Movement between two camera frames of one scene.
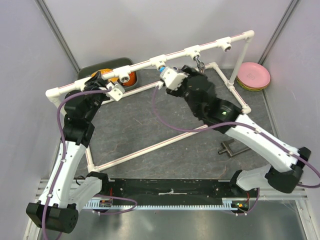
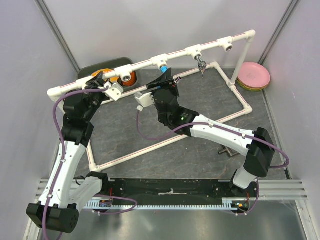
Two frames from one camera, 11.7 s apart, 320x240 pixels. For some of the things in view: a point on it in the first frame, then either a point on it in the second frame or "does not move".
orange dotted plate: x=113 y=79 does not move
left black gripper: x=95 y=82 does not move
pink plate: x=253 y=75 does not move
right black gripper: x=178 y=92 -> x=166 y=82
